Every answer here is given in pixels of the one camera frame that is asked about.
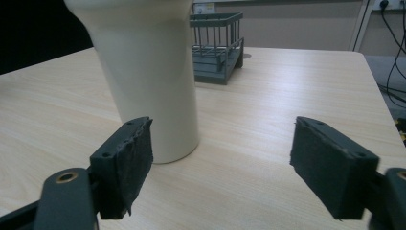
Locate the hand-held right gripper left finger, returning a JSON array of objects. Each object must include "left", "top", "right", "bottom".
[{"left": 89, "top": 116, "right": 154, "bottom": 220}]

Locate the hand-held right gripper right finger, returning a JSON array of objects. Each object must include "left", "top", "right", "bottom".
[{"left": 289, "top": 116, "right": 381, "bottom": 221}]

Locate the cream ceramic vase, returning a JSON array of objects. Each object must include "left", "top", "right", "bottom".
[{"left": 63, "top": 0, "right": 201, "bottom": 165}]

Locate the white metal stand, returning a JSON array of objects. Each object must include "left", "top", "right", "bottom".
[{"left": 348, "top": 0, "right": 375, "bottom": 52}]

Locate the black cable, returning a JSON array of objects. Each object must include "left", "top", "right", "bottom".
[{"left": 378, "top": 0, "right": 406, "bottom": 109}]

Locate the dark green wire rack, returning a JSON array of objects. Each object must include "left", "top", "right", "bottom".
[{"left": 189, "top": 11, "right": 245, "bottom": 86}]

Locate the white wall socket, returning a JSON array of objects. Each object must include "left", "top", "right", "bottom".
[{"left": 372, "top": 0, "right": 405, "bottom": 12}]

